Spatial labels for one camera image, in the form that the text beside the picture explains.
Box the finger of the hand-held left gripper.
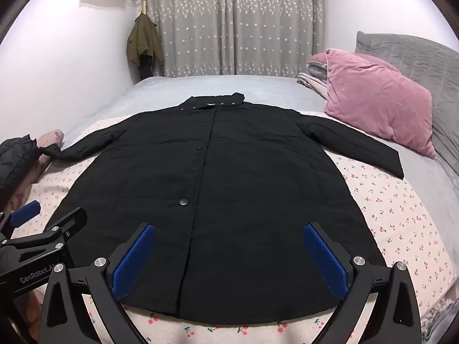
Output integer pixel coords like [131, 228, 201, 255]
[0, 207, 87, 256]
[0, 201, 41, 239]

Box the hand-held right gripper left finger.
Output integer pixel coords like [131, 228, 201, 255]
[38, 222, 156, 344]

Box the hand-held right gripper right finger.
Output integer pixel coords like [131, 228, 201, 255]
[303, 221, 422, 344]

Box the black long coat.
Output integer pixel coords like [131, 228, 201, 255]
[39, 92, 405, 327]

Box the dark quilted garment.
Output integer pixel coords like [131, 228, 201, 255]
[0, 134, 42, 192]

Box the pink printed bolster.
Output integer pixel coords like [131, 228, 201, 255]
[7, 129, 65, 219]

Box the cherry print sheet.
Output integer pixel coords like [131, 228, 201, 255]
[7, 116, 454, 344]

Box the white fringed cloth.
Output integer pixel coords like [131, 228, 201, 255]
[419, 296, 456, 344]

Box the pink velvet pillow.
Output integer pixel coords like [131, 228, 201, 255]
[324, 48, 438, 161]

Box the black hanging garment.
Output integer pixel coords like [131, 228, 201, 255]
[138, 54, 158, 79]

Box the beige folded cloth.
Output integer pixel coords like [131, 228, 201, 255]
[297, 72, 328, 99]

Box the olive green hanging jacket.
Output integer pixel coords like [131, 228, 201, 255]
[126, 13, 166, 69]

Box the grey quilted headboard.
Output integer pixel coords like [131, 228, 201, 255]
[353, 30, 459, 176]

